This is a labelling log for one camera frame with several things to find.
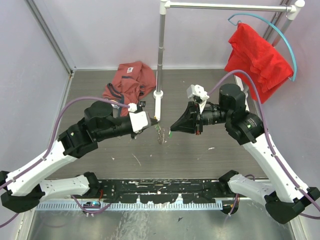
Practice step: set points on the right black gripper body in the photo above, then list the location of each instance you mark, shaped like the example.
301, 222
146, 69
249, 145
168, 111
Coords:
201, 119

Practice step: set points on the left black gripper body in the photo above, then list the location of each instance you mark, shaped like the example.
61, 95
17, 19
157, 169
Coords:
121, 128

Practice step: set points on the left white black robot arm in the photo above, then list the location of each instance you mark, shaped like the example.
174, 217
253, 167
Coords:
28, 186

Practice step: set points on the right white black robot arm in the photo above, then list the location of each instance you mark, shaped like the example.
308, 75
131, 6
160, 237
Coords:
287, 196

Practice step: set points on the rust red t-shirt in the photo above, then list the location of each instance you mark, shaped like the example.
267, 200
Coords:
131, 83

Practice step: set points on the bright red shirt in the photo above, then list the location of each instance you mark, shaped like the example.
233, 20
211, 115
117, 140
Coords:
259, 59

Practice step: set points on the light blue clothes hanger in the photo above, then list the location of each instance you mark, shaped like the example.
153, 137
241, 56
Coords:
280, 33

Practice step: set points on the white metal clothes rack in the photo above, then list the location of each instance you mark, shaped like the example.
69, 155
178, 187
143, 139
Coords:
288, 7

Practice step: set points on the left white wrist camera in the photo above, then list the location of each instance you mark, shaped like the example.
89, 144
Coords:
140, 119

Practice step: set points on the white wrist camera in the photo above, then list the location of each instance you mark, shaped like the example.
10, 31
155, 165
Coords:
197, 94
140, 119

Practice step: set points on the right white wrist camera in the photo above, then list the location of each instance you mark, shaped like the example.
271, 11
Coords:
197, 94

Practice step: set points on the black mounting base plate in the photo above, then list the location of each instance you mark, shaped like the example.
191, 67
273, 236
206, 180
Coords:
160, 191

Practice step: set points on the aluminium frame post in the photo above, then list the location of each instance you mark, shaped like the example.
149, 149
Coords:
47, 24

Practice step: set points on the grey slotted cable duct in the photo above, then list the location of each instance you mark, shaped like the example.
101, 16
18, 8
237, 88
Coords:
71, 205

